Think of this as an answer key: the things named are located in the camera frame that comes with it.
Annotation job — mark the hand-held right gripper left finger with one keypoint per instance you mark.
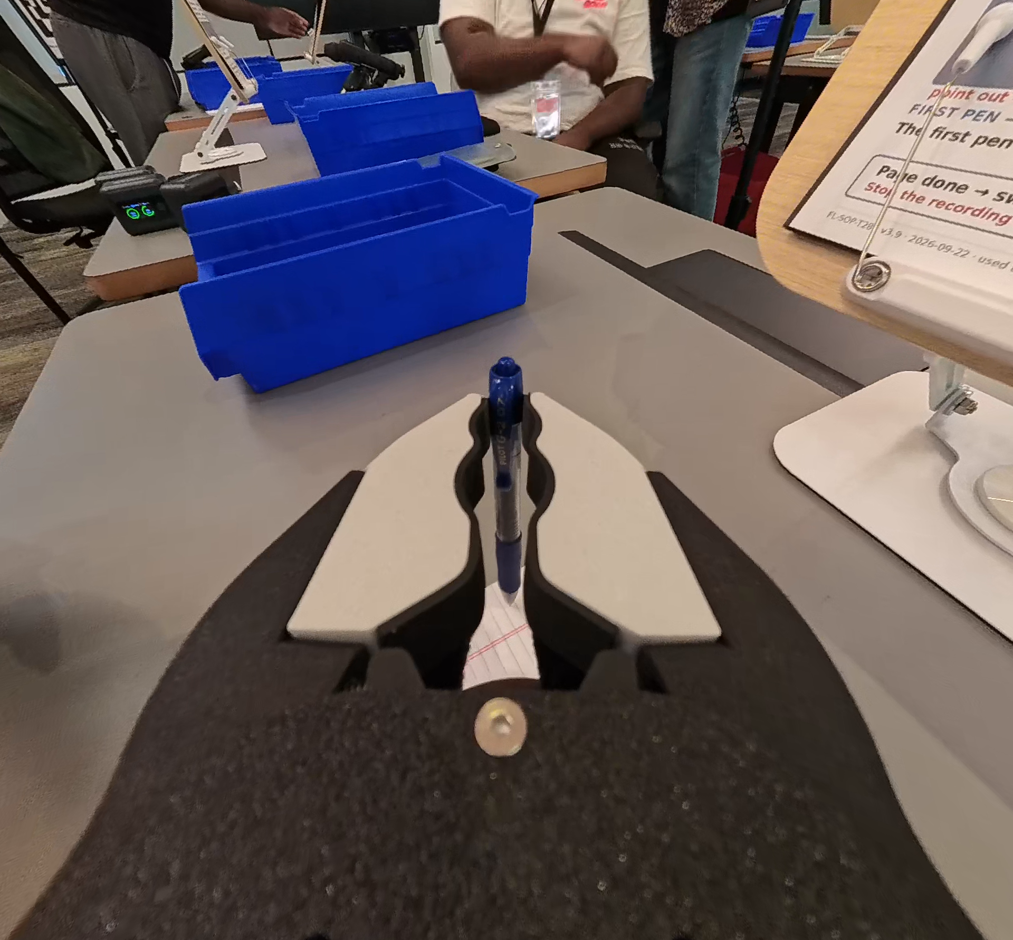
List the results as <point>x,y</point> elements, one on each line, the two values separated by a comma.
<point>388,544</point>

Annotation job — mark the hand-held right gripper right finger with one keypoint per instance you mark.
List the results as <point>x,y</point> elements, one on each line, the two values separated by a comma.
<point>617,544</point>

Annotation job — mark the blue retractable pen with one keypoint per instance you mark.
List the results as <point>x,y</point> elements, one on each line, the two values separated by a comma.
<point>506,481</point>

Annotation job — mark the white lined notepad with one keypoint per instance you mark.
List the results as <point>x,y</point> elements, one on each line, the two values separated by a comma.
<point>498,655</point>

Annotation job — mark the blue plastic bin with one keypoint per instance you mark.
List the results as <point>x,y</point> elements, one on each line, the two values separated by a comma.
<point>779,29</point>
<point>356,299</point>
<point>388,128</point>
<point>301,89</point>
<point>221,81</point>

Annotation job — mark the red container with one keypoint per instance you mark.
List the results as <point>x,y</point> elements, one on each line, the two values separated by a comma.
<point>752,188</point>

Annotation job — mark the neighbouring grey desk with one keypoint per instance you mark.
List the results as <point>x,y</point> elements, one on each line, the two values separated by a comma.
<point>142,251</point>

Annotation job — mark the black battery charger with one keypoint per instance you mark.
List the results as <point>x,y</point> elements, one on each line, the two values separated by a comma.
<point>134,212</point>

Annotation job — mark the black hand-held device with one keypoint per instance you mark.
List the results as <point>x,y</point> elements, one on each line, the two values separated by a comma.
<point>360,57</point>

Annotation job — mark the printed instruction sheet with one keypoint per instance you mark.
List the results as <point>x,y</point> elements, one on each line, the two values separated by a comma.
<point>934,164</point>

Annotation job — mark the black office chair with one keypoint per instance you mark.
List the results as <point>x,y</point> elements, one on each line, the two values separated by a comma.
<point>47,148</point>

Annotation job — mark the square marker poster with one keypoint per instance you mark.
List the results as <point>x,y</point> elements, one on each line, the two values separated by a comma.
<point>32,6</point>

